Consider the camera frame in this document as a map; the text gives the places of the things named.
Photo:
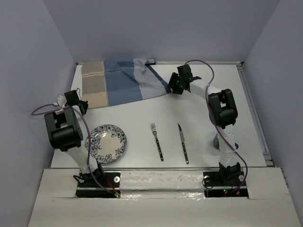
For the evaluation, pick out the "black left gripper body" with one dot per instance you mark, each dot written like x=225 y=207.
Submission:
x=80 y=102

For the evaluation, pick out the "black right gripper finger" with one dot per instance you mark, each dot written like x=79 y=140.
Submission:
x=173 y=83
x=177 y=90

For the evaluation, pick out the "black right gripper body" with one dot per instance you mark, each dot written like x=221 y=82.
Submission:
x=177 y=83

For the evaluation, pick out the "blue beige checked cloth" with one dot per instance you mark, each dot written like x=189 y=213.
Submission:
x=115 y=82

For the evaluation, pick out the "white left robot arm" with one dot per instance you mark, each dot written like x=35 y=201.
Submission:
x=64 y=133

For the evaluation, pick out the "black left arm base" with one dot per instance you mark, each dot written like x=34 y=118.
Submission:
x=104 y=187

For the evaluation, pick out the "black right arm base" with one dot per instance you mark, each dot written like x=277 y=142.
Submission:
x=216 y=187

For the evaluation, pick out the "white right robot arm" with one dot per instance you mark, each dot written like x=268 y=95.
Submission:
x=222 y=113

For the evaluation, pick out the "blue floral ceramic plate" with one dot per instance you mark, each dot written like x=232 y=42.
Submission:
x=108 y=143

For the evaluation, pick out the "teal mug white inside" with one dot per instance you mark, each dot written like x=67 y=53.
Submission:
x=216 y=142

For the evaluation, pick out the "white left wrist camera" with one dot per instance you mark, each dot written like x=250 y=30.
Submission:
x=61 y=101

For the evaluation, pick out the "steel fork patterned handle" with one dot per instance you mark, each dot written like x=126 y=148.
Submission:
x=154 y=132

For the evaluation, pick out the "steel knife patterned handle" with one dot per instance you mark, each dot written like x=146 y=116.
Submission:
x=183 y=144

